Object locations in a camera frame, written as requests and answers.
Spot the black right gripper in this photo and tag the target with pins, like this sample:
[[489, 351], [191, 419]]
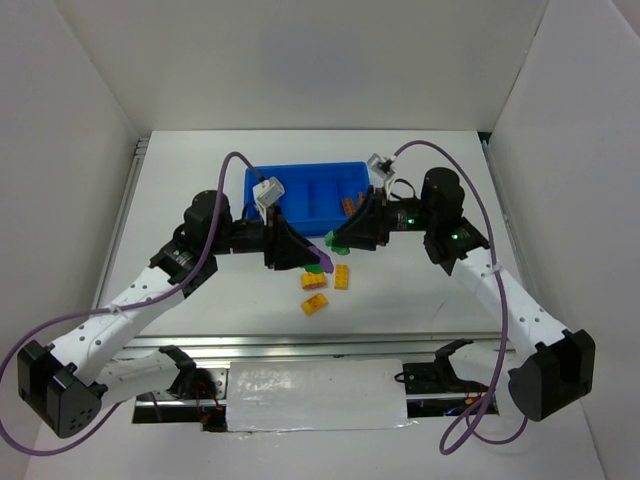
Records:
[[378, 221]]

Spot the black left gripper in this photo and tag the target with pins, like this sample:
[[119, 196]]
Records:
[[273, 243]]

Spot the purple lego brick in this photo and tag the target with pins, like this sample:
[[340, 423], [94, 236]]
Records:
[[324, 264]]

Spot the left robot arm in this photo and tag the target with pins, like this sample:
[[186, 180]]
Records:
[[68, 381]]

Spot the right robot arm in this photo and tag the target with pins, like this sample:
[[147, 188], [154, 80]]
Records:
[[558, 362]]

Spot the yellow lego brick upper left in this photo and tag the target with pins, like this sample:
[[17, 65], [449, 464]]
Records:
[[312, 281]]

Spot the yellow lego brick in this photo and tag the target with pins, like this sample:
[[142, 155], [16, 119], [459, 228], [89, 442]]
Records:
[[314, 304], [312, 281]]

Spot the yellow lego plate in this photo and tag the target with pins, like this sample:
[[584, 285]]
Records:
[[341, 277]]

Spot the blue divided plastic bin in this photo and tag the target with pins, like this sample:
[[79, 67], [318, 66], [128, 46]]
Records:
[[313, 193]]

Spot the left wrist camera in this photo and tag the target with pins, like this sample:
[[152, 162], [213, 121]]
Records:
[[265, 194]]

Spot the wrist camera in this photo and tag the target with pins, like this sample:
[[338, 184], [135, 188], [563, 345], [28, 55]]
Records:
[[265, 194], [382, 172]]

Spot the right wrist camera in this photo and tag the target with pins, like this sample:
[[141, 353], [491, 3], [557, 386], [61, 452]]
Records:
[[382, 172]]

